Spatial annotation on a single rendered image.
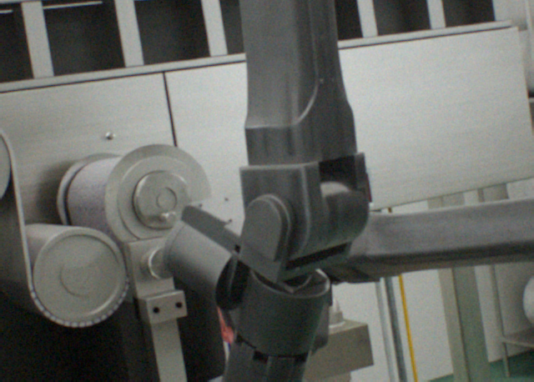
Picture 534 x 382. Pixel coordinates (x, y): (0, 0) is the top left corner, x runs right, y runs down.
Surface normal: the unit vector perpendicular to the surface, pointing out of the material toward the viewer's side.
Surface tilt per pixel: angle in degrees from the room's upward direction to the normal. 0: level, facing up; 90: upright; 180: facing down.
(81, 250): 90
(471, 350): 90
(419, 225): 56
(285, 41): 90
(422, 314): 90
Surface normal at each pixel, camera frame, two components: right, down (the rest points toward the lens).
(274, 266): -0.66, 0.15
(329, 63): 0.74, -0.01
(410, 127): 0.42, -0.02
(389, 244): -0.55, -0.36
